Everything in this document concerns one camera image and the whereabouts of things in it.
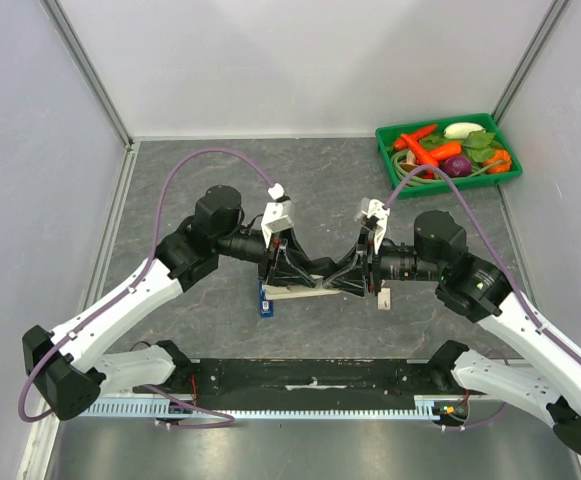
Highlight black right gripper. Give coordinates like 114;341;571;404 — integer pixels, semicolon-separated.
324;226;444;299

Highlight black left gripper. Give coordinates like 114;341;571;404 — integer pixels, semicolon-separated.
214;224;317;287

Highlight beige and black stapler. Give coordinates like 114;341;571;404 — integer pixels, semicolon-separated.
263;283;341;301

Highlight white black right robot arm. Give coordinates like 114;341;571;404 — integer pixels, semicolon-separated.
323;210;581;455

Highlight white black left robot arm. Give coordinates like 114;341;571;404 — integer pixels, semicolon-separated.
18;185;337;421

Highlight blue and black stapler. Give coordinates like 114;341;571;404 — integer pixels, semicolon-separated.
258;283;274;318

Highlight green toy long beans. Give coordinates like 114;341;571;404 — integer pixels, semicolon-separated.
391;150;489;187

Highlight brown toy mushroom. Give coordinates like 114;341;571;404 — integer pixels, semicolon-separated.
405;150;419;170

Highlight orange toy carrot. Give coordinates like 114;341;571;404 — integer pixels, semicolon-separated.
393;124;437;151
429;141;462;163
401;134;439;167

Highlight purple toy onion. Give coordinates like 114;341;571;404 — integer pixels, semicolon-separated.
442;155;473;178

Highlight green plastic basket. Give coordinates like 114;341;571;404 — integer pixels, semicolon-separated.
375;113;523;190

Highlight white toy radish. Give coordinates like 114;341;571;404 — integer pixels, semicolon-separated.
443;122;486;140

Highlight green toy leafy vegetable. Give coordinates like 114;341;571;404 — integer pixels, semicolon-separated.
462;131;503;165

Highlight small orange toy pumpkin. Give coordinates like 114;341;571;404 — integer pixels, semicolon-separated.
483;149;512;175

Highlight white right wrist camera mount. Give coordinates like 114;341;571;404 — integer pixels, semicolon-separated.
354;197;391;243

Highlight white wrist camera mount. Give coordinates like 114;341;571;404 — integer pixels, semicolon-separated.
354;197;391;243
261;183;294;247

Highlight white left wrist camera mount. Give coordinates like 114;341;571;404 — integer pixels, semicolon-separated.
261;183;294;247

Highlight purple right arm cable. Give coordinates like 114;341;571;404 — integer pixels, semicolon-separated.
382;164;581;431

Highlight light blue slotted cable duct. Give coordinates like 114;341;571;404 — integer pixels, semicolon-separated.
77;397;444;419

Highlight aluminium frame rail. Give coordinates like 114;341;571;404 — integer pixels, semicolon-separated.
39;0;134;148

